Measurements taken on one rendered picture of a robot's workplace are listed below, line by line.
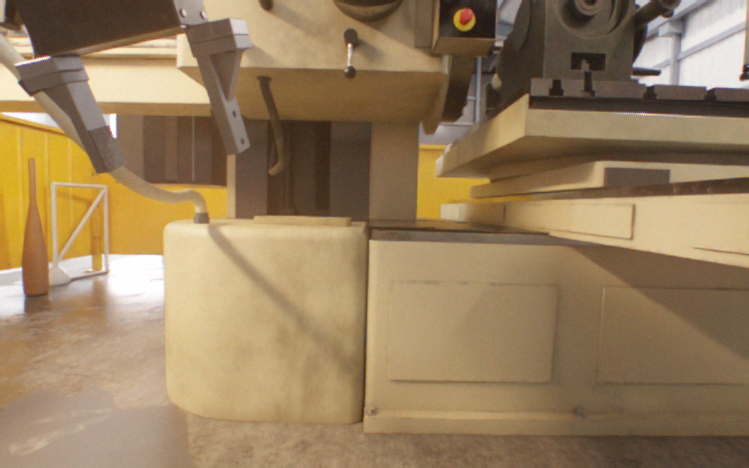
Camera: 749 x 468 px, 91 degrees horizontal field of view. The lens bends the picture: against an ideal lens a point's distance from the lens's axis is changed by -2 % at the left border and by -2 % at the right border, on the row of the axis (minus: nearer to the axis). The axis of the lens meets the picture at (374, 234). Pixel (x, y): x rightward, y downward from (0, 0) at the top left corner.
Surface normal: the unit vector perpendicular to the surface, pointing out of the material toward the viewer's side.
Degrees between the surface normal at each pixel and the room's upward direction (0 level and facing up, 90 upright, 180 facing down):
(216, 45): 113
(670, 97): 90
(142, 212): 90
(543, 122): 90
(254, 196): 90
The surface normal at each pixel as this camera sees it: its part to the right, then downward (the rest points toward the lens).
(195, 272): -0.33, 0.06
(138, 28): -0.10, 0.46
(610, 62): 0.00, 0.07
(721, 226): -1.00, -0.03
